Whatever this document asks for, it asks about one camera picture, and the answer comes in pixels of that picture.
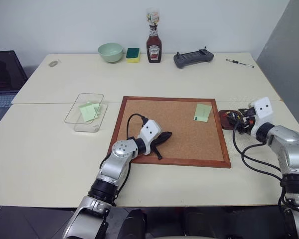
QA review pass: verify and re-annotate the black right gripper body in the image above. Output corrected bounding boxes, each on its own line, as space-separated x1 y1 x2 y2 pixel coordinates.
232 107 256 134

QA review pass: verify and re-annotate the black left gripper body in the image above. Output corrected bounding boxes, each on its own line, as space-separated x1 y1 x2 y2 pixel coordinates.
149 131 166 151

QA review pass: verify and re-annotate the dark red-brown tray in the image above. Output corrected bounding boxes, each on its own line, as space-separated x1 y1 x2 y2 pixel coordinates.
218 109 240 130

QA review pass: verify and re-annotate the green sticky note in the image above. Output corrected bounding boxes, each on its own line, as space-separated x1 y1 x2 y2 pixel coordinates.
193 103 212 123

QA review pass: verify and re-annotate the small green paper note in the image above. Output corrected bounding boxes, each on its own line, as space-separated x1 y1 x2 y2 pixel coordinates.
87 100 102 116

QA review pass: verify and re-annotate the large green paper note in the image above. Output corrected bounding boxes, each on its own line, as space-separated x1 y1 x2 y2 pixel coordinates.
78 102 99 122

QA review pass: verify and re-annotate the clear plastic box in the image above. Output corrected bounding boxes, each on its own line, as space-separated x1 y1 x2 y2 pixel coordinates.
64 93 109 133

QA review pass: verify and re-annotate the wood-framed cork board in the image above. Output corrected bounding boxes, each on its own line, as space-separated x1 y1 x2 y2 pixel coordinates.
110 96 232 169

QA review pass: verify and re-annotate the black and white pen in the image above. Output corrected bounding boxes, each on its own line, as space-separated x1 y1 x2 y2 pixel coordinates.
226 58 255 69

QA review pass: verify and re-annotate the grey remote controller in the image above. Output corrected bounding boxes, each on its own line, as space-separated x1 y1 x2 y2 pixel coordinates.
173 47 214 69

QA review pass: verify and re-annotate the grey partition panel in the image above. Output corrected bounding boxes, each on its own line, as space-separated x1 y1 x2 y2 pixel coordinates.
255 0 299 138

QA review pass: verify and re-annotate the green and yellow sponge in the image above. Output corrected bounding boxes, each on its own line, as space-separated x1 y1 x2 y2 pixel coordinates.
126 47 142 63

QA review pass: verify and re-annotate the red ketchup bottle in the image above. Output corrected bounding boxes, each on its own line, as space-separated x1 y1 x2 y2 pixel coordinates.
146 24 163 64

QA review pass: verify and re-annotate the pale green bowl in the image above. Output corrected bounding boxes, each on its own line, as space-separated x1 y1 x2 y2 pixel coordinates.
97 43 124 63

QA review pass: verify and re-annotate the clear plastic pushpin jar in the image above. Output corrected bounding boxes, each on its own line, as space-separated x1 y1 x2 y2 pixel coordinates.
146 7 160 26

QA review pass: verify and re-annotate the dark laptop computer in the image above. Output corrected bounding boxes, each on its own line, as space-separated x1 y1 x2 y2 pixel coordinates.
0 50 28 125

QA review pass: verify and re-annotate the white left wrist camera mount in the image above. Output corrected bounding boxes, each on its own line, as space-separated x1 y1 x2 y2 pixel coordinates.
139 119 162 156

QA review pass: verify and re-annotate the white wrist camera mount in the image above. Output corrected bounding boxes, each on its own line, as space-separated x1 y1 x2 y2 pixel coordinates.
249 96 275 136
139 119 162 156

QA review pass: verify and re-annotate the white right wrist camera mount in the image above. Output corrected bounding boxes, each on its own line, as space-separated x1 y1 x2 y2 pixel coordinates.
249 96 275 136

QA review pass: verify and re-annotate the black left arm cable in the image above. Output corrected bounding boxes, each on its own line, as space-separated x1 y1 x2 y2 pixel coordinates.
99 113 148 207

